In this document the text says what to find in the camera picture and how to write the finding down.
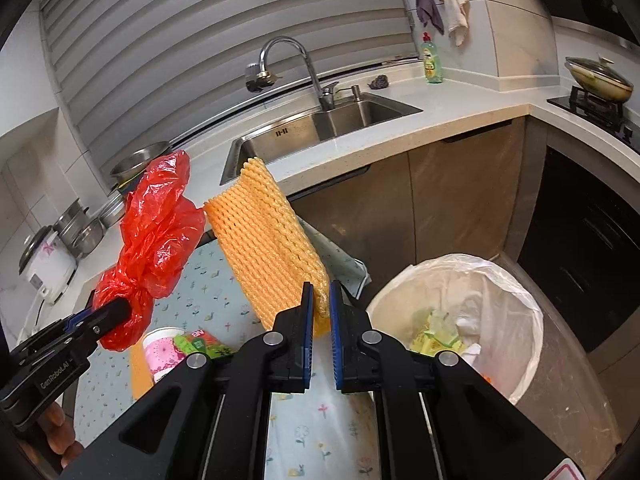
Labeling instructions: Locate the black built-in oven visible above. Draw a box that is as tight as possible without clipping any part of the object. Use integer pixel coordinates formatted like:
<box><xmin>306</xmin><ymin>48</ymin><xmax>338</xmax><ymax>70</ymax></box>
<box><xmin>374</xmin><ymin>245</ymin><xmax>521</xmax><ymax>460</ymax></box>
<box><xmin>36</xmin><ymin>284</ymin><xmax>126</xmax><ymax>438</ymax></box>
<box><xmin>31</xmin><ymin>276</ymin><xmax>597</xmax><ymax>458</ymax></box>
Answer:
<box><xmin>517</xmin><ymin>145</ymin><xmax>640</xmax><ymax>356</ymax></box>

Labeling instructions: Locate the red plastic bag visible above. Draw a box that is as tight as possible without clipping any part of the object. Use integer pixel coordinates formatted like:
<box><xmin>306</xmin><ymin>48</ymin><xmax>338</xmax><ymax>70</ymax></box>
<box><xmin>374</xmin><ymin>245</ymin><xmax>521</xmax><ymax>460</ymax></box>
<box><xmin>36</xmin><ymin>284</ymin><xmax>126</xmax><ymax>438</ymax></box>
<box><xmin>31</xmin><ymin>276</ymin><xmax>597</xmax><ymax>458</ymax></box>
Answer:
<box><xmin>91</xmin><ymin>150</ymin><xmax>207</xmax><ymax>352</ymax></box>

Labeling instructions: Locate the pan with glass lid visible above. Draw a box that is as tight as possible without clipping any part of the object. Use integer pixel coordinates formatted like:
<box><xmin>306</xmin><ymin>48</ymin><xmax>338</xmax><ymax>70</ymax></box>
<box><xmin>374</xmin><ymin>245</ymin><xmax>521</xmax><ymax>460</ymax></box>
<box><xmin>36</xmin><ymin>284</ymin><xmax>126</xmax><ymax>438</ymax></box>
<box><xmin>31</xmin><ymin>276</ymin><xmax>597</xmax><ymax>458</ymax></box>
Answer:
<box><xmin>565</xmin><ymin>55</ymin><xmax>635</xmax><ymax>103</ymax></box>

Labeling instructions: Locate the steel pot with lid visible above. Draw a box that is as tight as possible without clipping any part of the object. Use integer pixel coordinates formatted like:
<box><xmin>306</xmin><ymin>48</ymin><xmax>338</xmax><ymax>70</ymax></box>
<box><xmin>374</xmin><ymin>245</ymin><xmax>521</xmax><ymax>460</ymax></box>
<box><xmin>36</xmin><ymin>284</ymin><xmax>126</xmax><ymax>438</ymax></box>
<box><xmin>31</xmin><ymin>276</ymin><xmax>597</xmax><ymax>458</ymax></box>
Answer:
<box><xmin>54</xmin><ymin>199</ymin><xmax>91</xmax><ymax>241</ymax></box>

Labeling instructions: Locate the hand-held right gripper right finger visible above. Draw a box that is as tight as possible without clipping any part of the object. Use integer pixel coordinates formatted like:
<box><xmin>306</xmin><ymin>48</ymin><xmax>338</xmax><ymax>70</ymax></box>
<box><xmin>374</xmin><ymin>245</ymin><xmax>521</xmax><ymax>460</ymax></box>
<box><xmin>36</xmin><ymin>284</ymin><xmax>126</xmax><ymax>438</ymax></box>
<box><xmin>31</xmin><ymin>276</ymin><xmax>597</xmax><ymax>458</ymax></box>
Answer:
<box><xmin>329</xmin><ymin>280</ymin><xmax>568</xmax><ymax>480</ymax></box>

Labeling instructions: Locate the cream cloth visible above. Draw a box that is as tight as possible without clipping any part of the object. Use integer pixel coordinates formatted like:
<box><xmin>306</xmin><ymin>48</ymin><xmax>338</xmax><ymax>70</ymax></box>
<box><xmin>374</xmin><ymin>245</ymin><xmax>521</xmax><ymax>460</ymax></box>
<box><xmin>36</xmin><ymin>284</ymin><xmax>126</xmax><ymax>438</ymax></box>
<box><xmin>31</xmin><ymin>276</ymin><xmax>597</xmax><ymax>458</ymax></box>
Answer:
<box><xmin>431</xmin><ymin>0</ymin><xmax>472</xmax><ymax>48</ymax></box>

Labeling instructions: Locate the green dish soap bottle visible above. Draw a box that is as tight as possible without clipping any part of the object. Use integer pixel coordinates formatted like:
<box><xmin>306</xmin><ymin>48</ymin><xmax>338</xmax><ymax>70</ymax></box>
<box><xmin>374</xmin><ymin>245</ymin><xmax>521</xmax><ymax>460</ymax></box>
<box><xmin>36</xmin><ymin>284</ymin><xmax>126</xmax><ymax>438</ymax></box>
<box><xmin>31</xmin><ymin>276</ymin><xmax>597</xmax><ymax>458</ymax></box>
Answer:
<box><xmin>420</xmin><ymin>31</ymin><xmax>445</xmax><ymax>86</ymax></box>

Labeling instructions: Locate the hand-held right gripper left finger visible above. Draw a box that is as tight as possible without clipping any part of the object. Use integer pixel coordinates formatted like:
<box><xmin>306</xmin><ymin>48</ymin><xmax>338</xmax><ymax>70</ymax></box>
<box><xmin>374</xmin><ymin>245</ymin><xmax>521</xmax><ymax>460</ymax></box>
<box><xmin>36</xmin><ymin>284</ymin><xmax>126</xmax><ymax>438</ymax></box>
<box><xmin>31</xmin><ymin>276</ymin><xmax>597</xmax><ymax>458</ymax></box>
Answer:
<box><xmin>60</xmin><ymin>281</ymin><xmax>316</xmax><ymax>480</ymax></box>

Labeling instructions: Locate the floral printed tablecloth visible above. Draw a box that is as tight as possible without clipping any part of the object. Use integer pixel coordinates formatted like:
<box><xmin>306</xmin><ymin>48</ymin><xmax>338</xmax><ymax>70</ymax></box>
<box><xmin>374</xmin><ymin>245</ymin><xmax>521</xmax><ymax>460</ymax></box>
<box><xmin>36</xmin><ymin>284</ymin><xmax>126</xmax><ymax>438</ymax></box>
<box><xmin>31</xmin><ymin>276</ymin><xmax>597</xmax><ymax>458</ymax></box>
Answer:
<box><xmin>60</xmin><ymin>217</ymin><xmax>381</xmax><ymax>480</ymax></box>

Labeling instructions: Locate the black gas stove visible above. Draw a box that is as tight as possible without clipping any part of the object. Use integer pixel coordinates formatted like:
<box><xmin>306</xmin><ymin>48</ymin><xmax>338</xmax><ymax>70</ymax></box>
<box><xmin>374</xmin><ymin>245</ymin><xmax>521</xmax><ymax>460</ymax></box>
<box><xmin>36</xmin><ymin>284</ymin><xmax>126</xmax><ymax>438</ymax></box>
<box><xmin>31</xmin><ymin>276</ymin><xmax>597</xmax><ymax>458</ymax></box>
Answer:
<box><xmin>546</xmin><ymin>85</ymin><xmax>640</xmax><ymax>153</ymax></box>

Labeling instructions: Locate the chrome faucet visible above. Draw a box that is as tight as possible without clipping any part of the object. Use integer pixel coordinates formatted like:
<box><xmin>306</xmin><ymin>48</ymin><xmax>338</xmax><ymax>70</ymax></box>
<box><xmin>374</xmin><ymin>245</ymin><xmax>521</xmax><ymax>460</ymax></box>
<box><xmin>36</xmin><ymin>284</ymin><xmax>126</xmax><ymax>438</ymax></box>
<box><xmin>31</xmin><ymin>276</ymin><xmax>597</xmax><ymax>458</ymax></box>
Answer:
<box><xmin>245</xmin><ymin>36</ymin><xmax>353</xmax><ymax>111</ymax></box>

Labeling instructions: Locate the pink floral paper cup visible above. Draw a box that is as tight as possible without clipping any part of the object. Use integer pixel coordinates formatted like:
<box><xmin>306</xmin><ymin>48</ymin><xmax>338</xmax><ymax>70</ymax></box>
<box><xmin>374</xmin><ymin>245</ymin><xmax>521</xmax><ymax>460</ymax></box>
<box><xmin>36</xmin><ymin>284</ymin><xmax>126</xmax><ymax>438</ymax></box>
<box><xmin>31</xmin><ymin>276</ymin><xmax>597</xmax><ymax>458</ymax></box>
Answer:
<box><xmin>142</xmin><ymin>327</ymin><xmax>187</xmax><ymax>385</ymax></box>

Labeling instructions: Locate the green cardboard box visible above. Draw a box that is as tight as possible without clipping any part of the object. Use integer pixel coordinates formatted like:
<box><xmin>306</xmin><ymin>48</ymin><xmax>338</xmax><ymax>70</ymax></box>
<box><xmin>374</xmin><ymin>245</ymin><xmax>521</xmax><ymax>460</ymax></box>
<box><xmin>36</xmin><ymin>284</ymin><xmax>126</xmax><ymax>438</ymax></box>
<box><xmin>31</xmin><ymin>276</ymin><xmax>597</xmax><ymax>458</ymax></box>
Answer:
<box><xmin>172</xmin><ymin>330</ymin><xmax>238</xmax><ymax>361</ymax></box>

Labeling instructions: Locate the grey window blind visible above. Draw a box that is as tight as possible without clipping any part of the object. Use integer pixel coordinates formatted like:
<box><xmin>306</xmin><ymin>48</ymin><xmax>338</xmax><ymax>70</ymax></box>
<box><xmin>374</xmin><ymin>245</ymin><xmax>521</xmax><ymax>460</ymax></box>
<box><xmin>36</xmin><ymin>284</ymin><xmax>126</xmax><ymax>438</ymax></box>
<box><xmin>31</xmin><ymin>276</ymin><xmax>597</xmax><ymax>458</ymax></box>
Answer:
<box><xmin>37</xmin><ymin>0</ymin><xmax>418</xmax><ymax>171</ymax></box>

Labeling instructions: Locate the stainless steel sink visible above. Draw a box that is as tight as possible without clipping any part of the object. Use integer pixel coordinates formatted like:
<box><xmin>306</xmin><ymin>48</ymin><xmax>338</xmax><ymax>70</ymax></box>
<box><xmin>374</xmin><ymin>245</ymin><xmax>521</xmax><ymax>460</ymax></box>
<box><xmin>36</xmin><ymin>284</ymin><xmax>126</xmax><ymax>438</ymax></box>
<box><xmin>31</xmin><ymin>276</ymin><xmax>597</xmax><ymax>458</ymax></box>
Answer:
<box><xmin>220</xmin><ymin>99</ymin><xmax>423</xmax><ymax>186</ymax></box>

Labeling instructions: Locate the person's left hand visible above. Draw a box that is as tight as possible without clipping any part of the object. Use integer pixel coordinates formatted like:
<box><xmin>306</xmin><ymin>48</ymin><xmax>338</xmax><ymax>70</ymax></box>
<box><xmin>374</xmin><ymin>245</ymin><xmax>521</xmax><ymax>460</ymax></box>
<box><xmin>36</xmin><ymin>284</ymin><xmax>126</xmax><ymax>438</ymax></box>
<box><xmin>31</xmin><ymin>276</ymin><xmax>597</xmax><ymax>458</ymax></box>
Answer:
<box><xmin>37</xmin><ymin>402</ymin><xmax>83</xmax><ymax>468</ymax></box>

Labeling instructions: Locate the purple cloth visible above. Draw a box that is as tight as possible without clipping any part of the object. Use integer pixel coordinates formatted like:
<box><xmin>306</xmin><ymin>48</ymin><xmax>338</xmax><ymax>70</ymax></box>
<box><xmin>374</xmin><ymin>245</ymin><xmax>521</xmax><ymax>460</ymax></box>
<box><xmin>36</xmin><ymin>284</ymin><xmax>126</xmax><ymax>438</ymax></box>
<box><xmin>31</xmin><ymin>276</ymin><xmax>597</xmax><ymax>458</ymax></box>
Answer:
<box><xmin>411</xmin><ymin>0</ymin><xmax>446</xmax><ymax>36</ymax></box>

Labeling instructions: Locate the white rice cooker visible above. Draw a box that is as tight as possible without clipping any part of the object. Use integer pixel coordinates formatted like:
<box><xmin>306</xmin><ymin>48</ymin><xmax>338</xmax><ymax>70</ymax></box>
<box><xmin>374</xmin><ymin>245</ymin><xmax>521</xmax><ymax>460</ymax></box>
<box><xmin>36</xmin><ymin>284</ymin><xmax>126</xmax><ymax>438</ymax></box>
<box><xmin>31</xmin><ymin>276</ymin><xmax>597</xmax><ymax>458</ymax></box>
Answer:
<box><xmin>19</xmin><ymin>226</ymin><xmax>78</xmax><ymax>305</ymax></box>

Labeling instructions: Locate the orange foam net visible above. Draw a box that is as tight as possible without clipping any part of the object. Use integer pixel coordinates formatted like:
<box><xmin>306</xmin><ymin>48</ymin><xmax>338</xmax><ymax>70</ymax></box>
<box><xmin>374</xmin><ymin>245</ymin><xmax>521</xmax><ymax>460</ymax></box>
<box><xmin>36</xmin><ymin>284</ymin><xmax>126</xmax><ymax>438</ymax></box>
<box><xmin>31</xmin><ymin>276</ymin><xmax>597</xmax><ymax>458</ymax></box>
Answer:
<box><xmin>202</xmin><ymin>157</ymin><xmax>332</xmax><ymax>338</ymax></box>

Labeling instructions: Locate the steel bowl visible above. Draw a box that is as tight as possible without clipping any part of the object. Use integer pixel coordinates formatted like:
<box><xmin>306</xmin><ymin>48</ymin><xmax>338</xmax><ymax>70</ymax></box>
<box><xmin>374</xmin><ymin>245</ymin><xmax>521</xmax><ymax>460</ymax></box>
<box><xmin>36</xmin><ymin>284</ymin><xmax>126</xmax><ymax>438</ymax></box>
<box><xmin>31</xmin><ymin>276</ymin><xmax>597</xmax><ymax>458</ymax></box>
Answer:
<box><xmin>109</xmin><ymin>141</ymin><xmax>173</xmax><ymax>181</ymax></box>

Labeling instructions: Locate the trash bin with white liner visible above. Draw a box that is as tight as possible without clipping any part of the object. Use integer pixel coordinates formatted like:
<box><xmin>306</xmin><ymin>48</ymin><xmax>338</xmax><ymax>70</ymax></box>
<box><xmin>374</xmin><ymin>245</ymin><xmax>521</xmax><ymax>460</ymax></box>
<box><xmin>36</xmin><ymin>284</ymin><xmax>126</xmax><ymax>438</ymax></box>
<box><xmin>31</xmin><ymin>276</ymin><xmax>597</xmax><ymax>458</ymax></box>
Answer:
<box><xmin>365</xmin><ymin>253</ymin><xmax>613</xmax><ymax>480</ymax></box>

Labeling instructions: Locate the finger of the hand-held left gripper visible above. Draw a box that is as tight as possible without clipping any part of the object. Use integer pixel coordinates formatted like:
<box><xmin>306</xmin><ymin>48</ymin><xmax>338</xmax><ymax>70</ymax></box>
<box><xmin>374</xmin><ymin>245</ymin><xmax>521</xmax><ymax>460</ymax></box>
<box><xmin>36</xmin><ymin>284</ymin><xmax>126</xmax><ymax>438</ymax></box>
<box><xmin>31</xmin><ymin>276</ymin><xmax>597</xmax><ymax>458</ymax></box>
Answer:
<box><xmin>69</xmin><ymin>299</ymin><xmax>135</xmax><ymax>357</ymax></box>
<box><xmin>7</xmin><ymin>310</ymin><xmax>101</xmax><ymax>361</ymax></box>

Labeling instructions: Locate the brown base cabinet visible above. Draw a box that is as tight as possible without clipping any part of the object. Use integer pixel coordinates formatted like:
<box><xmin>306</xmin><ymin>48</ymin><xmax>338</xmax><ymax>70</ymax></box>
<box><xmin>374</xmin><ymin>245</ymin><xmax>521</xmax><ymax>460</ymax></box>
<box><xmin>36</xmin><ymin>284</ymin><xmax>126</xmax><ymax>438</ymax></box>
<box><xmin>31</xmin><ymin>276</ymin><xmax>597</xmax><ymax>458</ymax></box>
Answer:
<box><xmin>287</xmin><ymin>117</ymin><xmax>548</xmax><ymax>281</ymax></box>

